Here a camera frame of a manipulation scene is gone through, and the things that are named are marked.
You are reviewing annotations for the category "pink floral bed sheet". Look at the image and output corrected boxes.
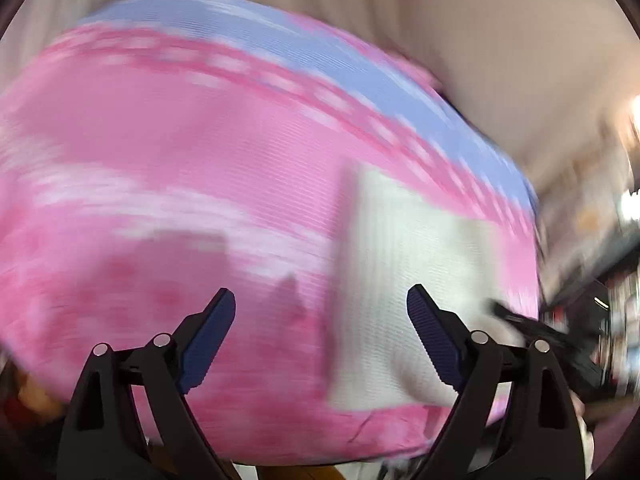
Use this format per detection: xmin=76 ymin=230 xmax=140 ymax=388
xmin=0 ymin=0 xmax=545 ymax=465

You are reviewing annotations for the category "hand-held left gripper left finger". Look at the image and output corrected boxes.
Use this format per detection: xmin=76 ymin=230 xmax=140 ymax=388
xmin=57 ymin=287 xmax=237 ymax=480

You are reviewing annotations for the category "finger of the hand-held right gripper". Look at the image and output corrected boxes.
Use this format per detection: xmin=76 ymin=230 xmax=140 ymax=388
xmin=491 ymin=299 xmax=618 ymax=403

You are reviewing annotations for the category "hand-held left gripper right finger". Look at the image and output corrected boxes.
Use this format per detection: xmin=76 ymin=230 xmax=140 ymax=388
xmin=406 ymin=283 xmax=587 ymax=480

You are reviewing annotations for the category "white red black knit sweater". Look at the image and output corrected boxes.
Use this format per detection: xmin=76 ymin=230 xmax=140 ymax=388
xmin=327 ymin=166 xmax=507 ymax=412

